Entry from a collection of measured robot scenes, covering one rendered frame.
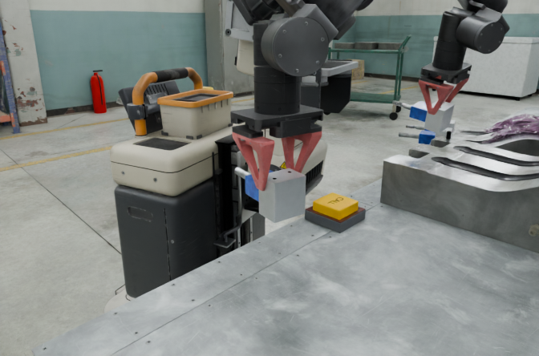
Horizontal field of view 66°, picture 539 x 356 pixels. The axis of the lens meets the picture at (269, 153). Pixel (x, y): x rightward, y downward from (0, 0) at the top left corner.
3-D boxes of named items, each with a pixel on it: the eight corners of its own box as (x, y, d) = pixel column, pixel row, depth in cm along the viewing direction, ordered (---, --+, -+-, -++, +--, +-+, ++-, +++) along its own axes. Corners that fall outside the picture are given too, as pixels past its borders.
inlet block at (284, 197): (223, 191, 63) (222, 156, 61) (251, 184, 65) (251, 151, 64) (274, 224, 52) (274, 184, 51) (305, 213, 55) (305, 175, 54)
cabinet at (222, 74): (208, 96, 685) (202, -33, 627) (254, 90, 751) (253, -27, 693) (226, 100, 652) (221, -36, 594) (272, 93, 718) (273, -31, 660)
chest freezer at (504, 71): (536, 95, 693) (548, 37, 665) (521, 101, 642) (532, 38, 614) (447, 86, 798) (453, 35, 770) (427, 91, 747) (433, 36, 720)
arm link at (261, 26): (293, 14, 52) (249, 14, 51) (311, 13, 46) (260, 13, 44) (293, 70, 54) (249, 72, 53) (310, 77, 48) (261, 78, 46)
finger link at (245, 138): (307, 189, 54) (309, 117, 51) (261, 202, 50) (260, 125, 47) (276, 175, 59) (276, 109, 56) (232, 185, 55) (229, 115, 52)
